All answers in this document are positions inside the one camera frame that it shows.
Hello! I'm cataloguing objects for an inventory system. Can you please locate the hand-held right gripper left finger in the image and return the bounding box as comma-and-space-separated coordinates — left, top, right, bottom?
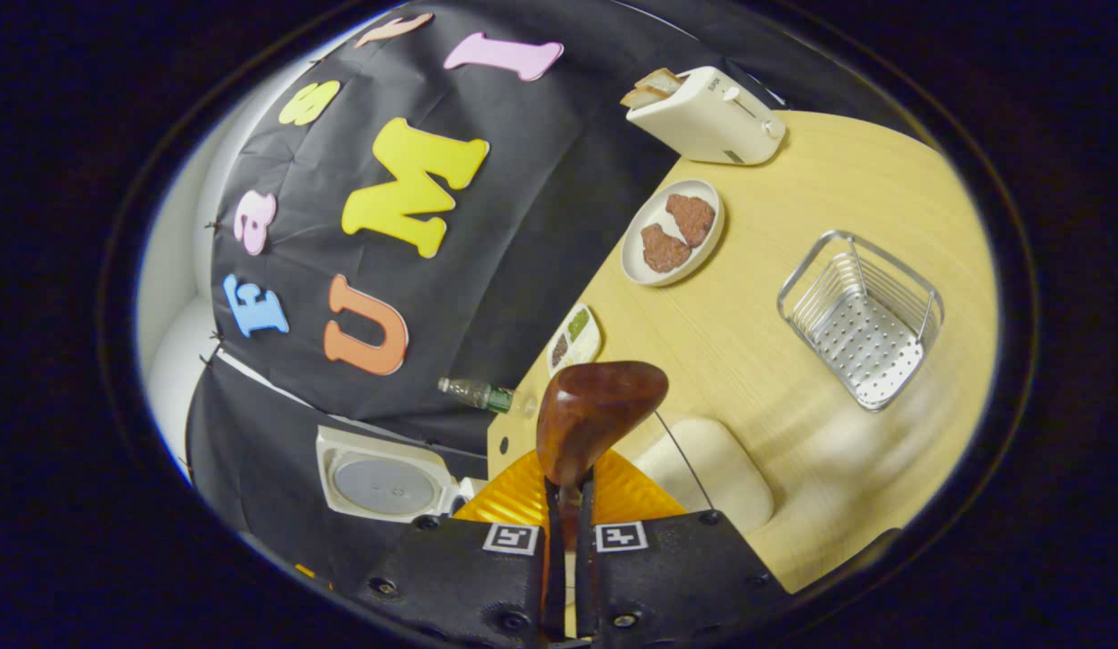
356, 451, 567, 645

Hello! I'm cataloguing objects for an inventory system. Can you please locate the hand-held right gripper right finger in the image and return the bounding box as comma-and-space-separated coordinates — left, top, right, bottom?
573, 449, 790, 645

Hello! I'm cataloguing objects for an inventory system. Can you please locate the brown wooden spoon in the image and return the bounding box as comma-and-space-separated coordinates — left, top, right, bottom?
536, 361, 670, 551

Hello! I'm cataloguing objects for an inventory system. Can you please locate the white rice cooker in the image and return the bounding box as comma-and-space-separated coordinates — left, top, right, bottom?
316, 425, 474, 524

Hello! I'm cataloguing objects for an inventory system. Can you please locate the metal chopstick holder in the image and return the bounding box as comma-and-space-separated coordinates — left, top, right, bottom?
777, 230, 945, 412

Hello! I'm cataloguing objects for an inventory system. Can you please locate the clear plastic water bottle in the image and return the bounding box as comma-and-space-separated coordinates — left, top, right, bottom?
437, 377, 535, 417

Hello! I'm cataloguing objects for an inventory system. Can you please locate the white divided sauce dish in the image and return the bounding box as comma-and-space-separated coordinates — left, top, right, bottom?
546, 305, 602, 378

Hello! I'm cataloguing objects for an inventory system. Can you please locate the black backdrop cloth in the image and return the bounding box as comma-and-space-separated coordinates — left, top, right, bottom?
185, 0, 893, 596

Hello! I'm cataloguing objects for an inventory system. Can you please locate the brown meat piece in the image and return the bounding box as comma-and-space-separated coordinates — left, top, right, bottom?
664, 194, 716, 248
641, 224, 692, 274

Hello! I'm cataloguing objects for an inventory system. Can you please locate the round white plate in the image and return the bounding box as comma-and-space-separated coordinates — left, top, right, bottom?
620, 178, 725, 288

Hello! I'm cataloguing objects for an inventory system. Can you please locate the white toaster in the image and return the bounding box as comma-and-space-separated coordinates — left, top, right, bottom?
627, 66, 788, 166

